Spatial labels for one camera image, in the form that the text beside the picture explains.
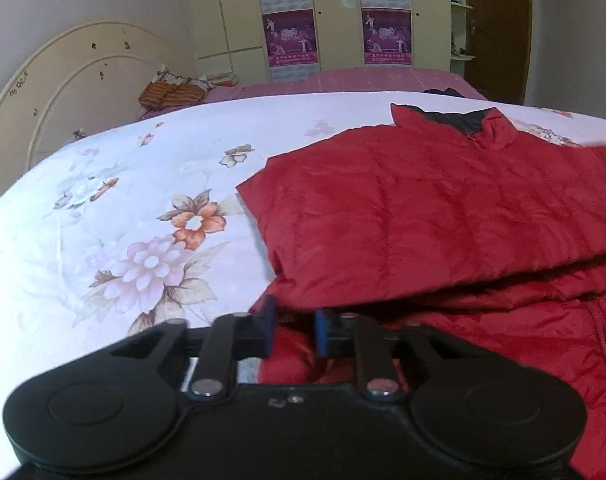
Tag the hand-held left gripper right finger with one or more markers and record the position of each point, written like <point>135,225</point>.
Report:
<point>324,332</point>

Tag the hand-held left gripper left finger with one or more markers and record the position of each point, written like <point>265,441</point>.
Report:
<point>266,325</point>

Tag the red puffer jacket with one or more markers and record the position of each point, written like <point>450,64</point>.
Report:
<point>423,220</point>

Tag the white floral blanket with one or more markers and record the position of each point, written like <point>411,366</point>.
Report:
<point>108,200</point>

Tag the orange striped pillow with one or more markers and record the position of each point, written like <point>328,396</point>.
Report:
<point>175,94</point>

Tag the stack of books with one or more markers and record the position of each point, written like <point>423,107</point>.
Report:
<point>222,80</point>

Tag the pink bed sheet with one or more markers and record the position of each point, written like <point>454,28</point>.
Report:
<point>343,82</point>

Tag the black cloth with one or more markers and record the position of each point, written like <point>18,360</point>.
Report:
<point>445,92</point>

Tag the cream wooden headboard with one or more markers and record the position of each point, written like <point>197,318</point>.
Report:
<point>78,80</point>

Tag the cream wardrobe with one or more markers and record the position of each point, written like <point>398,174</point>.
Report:
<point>338,20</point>

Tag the brown wooden door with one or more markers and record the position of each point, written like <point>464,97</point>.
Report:
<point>498,30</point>

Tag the cream corner shelf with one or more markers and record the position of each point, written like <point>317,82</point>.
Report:
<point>460,10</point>

